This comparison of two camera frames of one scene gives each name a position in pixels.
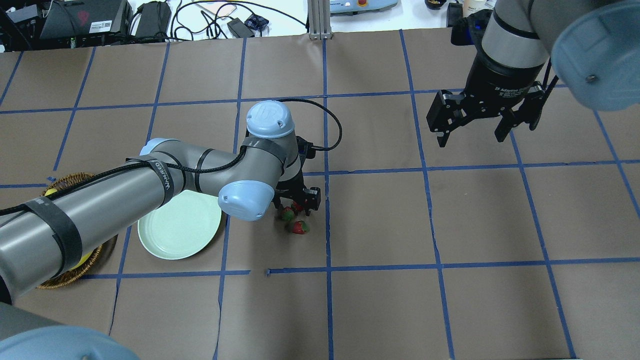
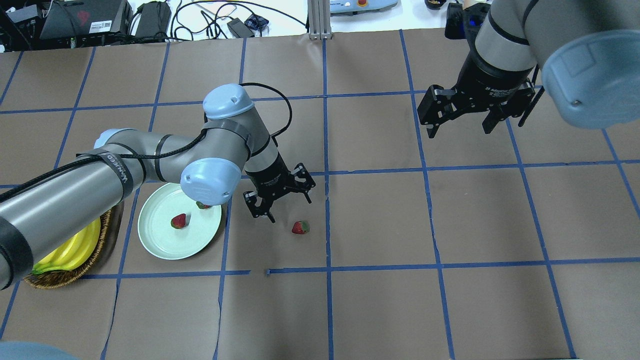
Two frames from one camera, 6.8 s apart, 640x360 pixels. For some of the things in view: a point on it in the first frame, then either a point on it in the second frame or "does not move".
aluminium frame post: [319, 14] does not move
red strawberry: [300, 227] does not move
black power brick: [153, 21] does not move
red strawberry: [288, 213] to [201, 205]
